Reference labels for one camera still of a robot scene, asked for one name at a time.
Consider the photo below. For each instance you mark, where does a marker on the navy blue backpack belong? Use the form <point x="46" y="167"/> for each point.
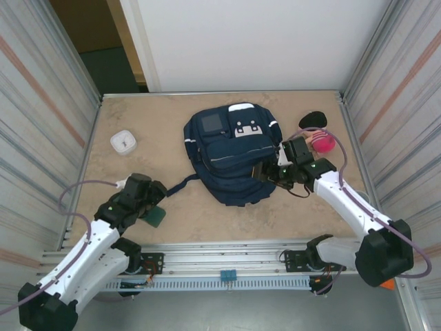
<point x="234" y="186"/>

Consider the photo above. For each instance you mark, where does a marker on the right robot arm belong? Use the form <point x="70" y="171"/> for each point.
<point x="351" y="207"/>

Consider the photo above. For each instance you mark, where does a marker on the plush doll pink dress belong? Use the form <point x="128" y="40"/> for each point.
<point x="324" y="143"/>

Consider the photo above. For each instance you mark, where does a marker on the white square alarm clock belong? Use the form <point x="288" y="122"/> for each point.
<point x="123" y="141"/>

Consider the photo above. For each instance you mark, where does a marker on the blue terminal clip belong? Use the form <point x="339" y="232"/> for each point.
<point x="228" y="276"/>

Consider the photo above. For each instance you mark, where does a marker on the orange block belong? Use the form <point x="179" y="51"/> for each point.
<point x="388" y="284"/>

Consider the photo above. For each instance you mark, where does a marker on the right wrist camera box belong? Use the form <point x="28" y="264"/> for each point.
<point x="284" y="157"/>

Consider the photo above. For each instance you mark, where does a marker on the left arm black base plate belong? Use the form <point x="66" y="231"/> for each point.
<point x="153" y="262"/>

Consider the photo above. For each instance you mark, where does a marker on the aluminium table side rail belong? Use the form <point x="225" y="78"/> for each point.
<point x="94" y="117"/>
<point x="348" y="117"/>

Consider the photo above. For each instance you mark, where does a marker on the aluminium back rail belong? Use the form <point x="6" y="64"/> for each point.
<point x="220" y="93"/>

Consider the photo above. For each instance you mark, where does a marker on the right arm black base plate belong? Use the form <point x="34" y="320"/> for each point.
<point x="293" y="258"/>

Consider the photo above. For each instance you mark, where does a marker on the aluminium front rail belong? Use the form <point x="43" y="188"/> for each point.
<point x="224" y="257"/>

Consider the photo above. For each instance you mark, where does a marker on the white door frame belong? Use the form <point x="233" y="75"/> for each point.
<point x="138" y="34"/>

